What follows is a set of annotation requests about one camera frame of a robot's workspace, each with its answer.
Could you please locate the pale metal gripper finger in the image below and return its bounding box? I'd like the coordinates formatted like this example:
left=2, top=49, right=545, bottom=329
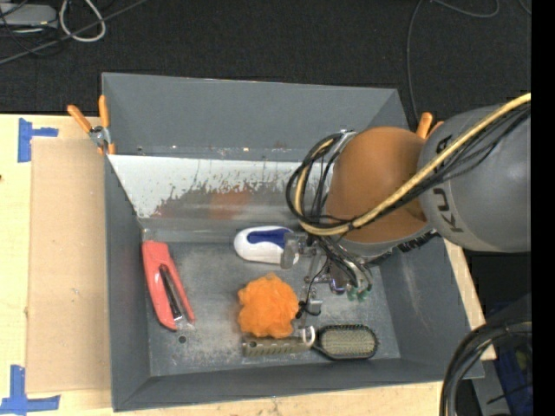
left=294, top=296, right=324, bottom=334
left=279, top=231, right=310, bottom=270

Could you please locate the orange mesh bath sponge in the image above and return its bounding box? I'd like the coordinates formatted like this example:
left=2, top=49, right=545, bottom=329
left=236, top=273, right=301, bottom=340

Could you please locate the red stapler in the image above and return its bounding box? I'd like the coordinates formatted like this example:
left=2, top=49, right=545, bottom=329
left=140, top=239, right=197, bottom=332

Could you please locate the grey metal bin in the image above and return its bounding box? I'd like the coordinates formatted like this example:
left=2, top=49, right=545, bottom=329
left=100, top=72, right=486, bottom=412

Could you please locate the brown cardboard board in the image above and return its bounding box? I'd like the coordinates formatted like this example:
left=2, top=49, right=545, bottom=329
left=24, top=138, right=113, bottom=394

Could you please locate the black hairbrush with olive handle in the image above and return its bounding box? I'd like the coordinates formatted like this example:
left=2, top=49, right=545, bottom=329
left=241, top=323, right=380, bottom=361

